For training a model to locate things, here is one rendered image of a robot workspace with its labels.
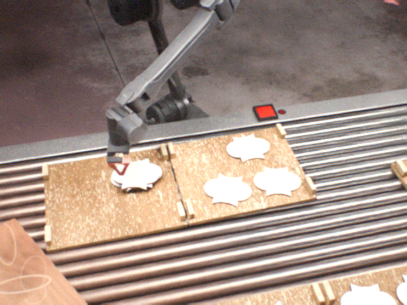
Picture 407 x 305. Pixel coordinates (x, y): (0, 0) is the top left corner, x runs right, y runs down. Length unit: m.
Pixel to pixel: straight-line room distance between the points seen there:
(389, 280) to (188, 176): 0.68
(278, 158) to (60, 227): 0.74
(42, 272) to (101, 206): 0.34
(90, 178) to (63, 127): 1.71
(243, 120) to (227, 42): 2.21
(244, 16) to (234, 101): 1.15
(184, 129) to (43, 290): 0.82
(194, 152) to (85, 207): 0.41
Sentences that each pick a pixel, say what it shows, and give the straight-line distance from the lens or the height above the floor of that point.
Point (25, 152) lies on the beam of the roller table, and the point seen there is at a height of 0.92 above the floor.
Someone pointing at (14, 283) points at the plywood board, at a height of 1.04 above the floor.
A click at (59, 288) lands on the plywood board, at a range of 1.39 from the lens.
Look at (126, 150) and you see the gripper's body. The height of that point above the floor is 1.12.
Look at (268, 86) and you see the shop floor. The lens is 3.70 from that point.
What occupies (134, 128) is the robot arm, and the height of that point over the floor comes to 1.23.
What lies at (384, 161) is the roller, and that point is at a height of 0.92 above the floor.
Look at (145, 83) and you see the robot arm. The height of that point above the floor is 1.29.
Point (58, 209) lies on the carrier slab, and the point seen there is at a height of 0.94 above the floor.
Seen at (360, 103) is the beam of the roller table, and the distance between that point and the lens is 2.13.
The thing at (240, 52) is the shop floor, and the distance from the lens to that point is 4.03.
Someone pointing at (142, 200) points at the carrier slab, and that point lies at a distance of 1.67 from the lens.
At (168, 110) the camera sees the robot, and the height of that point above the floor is 0.40.
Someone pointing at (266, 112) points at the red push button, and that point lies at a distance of 2.00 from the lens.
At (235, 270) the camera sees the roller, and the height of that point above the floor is 0.92.
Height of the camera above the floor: 2.18
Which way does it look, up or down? 43 degrees down
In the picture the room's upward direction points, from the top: straight up
